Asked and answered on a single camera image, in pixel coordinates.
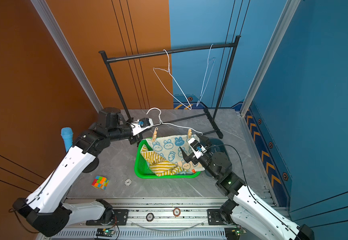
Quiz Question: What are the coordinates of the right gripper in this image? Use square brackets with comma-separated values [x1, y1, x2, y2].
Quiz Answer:
[180, 133, 221, 182]

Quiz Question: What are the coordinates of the bunny pattern towel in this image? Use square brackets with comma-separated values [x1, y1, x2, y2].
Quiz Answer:
[145, 135, 205, 173]

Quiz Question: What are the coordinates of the yellow striped towel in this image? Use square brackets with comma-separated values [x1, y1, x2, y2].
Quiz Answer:
[140, 145, 184, 177]

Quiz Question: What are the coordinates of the white wire hanger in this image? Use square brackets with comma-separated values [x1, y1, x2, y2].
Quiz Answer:
[196, 44, 216, 107]
[152, 49, 193, 110]
[145, 108, 204, 135]

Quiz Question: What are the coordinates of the light green towel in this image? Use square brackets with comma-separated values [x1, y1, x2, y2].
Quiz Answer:
[179, 170, 194, 175]

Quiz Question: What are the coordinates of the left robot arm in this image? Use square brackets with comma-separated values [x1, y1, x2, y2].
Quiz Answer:
[10, 108, 153, 237]

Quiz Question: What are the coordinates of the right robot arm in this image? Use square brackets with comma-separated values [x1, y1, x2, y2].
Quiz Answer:
[180, 136, 315, 240]

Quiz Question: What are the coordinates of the orange clothespin upper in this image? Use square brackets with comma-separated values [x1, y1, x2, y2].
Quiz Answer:
[151, 128, 158, 142]

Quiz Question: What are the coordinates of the green plastic basket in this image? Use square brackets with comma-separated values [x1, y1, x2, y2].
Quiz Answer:
[134, 140, 201, 179]

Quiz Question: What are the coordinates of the dark teal tray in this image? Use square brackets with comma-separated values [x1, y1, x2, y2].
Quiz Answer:
[208, 138, 230, 160]

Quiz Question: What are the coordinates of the colourful puzzle cube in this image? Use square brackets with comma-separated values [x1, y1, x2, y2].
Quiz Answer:
[92, 176, 109, 190]

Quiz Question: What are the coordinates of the black clothes rack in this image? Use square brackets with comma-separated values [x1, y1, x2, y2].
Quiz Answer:
[99, 35, 241, 139]

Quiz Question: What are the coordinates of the circuit board right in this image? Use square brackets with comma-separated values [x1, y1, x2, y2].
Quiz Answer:
[225, 228, 247, 240]

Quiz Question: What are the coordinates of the green circuit board left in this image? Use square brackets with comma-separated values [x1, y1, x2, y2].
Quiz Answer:
[95, 228, 116, 238]

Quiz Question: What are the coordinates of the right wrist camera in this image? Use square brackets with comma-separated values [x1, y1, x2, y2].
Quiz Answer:
[188, 138, 207, 159]

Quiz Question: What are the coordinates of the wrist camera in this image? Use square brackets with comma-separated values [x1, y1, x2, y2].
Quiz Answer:
[130, 118, 154, 136]
[188, 138, 207, 159]

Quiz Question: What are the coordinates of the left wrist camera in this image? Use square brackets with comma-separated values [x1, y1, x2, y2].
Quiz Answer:
[130, 118, 154, 136]

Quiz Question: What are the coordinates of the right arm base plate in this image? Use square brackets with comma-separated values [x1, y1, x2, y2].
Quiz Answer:
[207, 209, 242, 228]

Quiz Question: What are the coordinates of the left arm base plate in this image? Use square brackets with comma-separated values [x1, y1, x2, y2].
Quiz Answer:
[86, 209, 129, 227]

